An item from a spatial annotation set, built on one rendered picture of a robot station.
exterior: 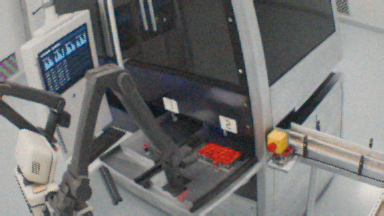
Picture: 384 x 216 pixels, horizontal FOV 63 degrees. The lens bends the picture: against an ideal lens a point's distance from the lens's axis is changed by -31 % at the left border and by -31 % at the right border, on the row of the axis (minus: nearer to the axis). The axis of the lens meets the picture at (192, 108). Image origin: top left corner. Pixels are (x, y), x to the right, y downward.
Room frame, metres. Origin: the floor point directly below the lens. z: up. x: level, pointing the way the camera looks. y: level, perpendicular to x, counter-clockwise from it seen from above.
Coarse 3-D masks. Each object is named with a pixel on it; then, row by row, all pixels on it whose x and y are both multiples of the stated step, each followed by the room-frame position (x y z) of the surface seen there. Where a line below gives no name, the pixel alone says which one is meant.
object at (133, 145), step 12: (156, 120) 1.90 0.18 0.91; (168, 120) 1.91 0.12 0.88; (180, 120) 1.89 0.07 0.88; (168, 132) 1.81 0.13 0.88; (180, 132) 1.78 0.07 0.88; (192, 132) 1.76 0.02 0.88; (204, 132) 1.74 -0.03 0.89; (120, 144) 1.73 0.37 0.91; (132, 144) 1.76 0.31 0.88; (144, 144) 1.74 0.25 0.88; (180, 144) 1.64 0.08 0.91; (144, 156) 1.59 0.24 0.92; (156, 156) 1.62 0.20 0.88
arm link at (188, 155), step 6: (186, 150) 1.28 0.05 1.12; (192, 150) 1.29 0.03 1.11; (174, 156) 1.21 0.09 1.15; (186, 156) 1.27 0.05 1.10; (192, 156) 1.28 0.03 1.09; (168, 162) 1.22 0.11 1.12; (174, 162) 1.21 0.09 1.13; (180, 162) 1.22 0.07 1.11; (186, 162) 1.25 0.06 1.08; (192, 162) 1.27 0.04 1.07
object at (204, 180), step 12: (204, 144) 1.62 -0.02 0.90; (180, 168) 1.50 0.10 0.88; (192, 168) 1.48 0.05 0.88; (204, 168) 1.47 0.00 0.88; (240, 168) 1.38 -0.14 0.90; (156, 180) 1.43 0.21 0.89; (192, 180) 1.40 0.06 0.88; (204, 180) 1.38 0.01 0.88; (216, 180) 1.36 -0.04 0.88; (192, 192) 1.31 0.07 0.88; (204, 192) 1.30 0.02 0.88; (192, 204) 1.21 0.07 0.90
